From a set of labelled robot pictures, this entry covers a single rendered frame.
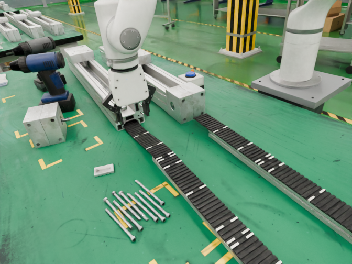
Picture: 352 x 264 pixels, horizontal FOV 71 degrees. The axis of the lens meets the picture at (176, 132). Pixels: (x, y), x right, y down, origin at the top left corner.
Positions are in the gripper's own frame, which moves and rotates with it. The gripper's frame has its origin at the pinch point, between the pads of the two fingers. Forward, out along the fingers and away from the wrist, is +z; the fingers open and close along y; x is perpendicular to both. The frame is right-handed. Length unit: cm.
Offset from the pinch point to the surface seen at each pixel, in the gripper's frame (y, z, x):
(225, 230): -1.1, 3.2, -44.2
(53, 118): -21.3, -2.2, 9.7
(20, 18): -18, -3, 266
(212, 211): -0.5, 3.4, -39.6
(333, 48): 290, 57, 101
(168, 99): 14.2, 0.3, 3.1
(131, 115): 1.4, 3.7, 7.1
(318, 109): 74, 16, -15
